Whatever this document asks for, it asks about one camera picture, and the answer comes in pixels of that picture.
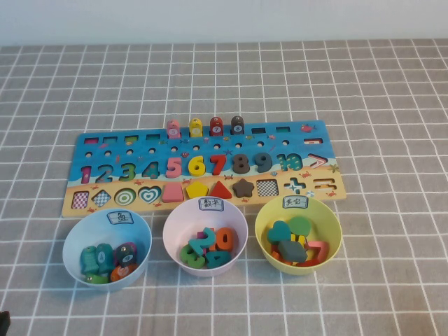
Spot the dark grey wooden number nine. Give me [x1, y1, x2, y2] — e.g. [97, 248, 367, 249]
[253, 153, 273, 173]

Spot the paper label on pink bowl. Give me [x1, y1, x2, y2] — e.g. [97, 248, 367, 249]
[198, 197, 225, 213]

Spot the pink plastic bowl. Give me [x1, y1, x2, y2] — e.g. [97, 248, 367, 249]
[162, 197, 249, 277]

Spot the paper label on yellow bowl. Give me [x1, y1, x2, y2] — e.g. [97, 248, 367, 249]
[281, 196, 309, 210]

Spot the blue wooden number puzzle board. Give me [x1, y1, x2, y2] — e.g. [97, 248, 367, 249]
[61, 120, 347, 218]

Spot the orange wooden shape piece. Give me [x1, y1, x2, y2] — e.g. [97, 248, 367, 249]
[271, 244, 291, 265]

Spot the yellow plastic bowl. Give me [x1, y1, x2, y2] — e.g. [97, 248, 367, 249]
[254, 195, 342, 276]

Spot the paper label on blue bowl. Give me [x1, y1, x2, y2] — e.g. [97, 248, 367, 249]
[106, 209, 134, 225]

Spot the light blue plastic bowl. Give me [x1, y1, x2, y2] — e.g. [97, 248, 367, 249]
[62, 209, 153, 293]

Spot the red wooden number seven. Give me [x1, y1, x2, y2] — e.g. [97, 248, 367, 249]
[209, 153, 228, 176]

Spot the brown wooden number eight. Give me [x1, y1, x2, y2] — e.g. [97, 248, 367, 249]
[233, 153, 250, 175]

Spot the red wooden triangle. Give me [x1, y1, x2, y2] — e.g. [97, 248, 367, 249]
[209, 180, 234, 200]

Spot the brown wooden star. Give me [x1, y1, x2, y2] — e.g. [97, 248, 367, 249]
[232, 177, 256, 199]

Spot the yellow wooden number six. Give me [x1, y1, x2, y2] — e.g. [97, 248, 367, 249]
[188, 155, 207, 177]

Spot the yellow wooden pentagon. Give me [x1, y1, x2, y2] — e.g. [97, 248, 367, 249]
[185, 181, 210, 200]

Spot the red fish peg seven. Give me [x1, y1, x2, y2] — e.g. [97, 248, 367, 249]
[209, 116, 224, 137]

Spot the brown fish peg eight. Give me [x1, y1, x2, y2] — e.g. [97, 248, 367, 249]
[230, 115, 245, 136]

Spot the pink wooden number five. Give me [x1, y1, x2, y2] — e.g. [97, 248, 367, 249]
[165, 155, 183, 179]

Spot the pink wooden trapezoid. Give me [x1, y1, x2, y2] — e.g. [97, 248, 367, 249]
[161, 183, 186, 203]

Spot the orange wooden number ten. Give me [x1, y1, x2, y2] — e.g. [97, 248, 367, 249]
[209, 227, 235, 252]

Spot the teal wooden number two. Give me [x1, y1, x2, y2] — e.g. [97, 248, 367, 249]
[188, 227, 216, 255]

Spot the teal wooden heart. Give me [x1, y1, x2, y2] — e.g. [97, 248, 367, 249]
[267, 220, 293, 245]

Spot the green wooden circle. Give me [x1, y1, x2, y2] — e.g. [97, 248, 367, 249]
[287, 216, 312, 238]

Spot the green wooden number three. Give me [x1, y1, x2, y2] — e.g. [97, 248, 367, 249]
[180, 244, 207, 270]

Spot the grey wooden diamond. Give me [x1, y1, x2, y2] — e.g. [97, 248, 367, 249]
[278, 240, 309, 263]

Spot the pink wooden greater-than sign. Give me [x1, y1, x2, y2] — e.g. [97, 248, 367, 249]
[303, 240, 330, 263]

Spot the grey wooden fish nine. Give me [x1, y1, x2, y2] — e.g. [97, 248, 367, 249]
[113, 243, 137, 267]

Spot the orange wooden fish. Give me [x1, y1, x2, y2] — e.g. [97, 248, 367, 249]
[110, 262, 139, 283]

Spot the teal wooden fish four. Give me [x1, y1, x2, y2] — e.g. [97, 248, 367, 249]
[95, 243, 113, 274]

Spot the teal patterned wooden fish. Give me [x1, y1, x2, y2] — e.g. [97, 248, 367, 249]
[80, 246, 98, 276]

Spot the grey checked tablecloth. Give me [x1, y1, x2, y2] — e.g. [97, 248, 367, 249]
[0, 36, 448, 336]

